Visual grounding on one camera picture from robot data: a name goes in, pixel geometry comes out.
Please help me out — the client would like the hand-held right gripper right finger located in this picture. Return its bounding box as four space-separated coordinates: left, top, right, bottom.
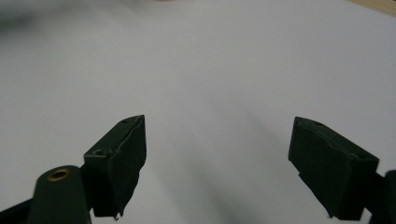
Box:
288 116 380 222

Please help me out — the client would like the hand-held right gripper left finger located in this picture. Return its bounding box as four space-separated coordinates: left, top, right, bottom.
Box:
83 114 148 221

